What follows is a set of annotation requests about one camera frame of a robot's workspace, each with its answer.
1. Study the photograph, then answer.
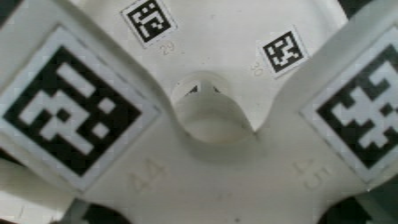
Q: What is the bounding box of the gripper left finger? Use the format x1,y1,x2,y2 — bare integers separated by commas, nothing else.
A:
55,199,132,224

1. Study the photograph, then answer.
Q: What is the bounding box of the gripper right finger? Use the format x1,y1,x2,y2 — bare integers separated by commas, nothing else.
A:
318,186,398,224

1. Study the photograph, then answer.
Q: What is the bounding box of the white cross-shaped table base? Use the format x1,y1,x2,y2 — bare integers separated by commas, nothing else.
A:
0,0,398,224

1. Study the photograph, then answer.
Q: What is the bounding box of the white cylindrical table leg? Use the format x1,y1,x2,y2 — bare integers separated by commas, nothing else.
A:
171,71,254,144

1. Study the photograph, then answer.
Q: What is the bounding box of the white round table top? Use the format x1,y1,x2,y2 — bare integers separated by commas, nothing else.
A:
71,0,347,126

